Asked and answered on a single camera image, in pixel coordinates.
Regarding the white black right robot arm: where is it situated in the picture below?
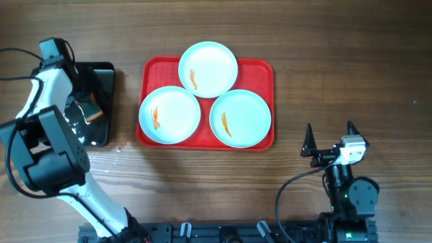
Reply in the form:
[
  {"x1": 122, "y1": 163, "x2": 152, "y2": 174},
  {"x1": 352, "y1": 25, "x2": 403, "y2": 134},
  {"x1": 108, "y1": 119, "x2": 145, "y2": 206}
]
[{"x1": 300, "y1": 121, "x2": 379, "y2": 243}]

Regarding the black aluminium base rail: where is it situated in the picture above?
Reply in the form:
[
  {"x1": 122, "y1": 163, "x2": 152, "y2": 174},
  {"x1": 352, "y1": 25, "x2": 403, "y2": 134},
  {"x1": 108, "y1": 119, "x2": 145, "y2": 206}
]
[{"x1": 78, "y1": 220, "x2": 379, "y2": 243}]

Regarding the white plate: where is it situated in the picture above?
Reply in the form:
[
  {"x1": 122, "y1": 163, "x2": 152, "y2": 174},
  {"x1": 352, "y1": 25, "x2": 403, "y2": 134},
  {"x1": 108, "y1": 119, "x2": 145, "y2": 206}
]
[
  {"x1": 178, "y1": 41, "x2": 238, "y2": 99},
  {"x1": 209, "y1": 89, "x2": 272, "y2": 149},
  {"x1": 138, "y1": 86, "x2": 201, "y2": 144}
]

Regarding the white top plate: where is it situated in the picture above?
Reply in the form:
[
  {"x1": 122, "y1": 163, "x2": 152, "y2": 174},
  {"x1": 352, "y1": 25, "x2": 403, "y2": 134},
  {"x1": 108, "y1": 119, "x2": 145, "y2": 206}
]
[{"x1": 178, "y1": 41, "x2": 238, "y2": 99}]

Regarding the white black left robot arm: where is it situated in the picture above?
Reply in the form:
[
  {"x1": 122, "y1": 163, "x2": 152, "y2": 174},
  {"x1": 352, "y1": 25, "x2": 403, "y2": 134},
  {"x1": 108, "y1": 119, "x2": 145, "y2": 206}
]
[{"x1": 1, "y1": 65, "x2": 151, "y2": 242}]

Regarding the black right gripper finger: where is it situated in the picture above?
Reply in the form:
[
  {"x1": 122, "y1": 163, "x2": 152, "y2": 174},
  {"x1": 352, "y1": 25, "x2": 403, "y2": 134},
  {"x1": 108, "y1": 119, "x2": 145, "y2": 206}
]
[
  {"x1": 347, "y1": 120, "x2": 370, "y2": 147},
  {"x1": 300, "y1": 123, "x2": 317, "y2": 157}
]

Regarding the orange green sponge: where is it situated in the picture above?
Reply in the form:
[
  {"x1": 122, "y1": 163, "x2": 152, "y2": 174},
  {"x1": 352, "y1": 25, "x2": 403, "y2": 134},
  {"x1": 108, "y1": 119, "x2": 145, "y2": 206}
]
[{"x1": 78, "y1": 93, "x2": 103, "y2": 123}]

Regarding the black water tray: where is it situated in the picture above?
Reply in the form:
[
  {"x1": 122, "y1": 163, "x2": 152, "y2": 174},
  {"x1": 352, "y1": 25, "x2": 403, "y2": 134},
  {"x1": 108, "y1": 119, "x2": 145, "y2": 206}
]
[{"x1": 63, "y1": 62, "x2": 115, "y2": 146}]

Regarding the red plastic tray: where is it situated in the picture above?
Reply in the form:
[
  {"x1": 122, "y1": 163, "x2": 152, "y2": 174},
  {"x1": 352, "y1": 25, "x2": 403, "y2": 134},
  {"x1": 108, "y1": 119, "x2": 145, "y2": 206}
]
[{"x1": 136, "y1": 56, "x2": 274, "y2": 151}]

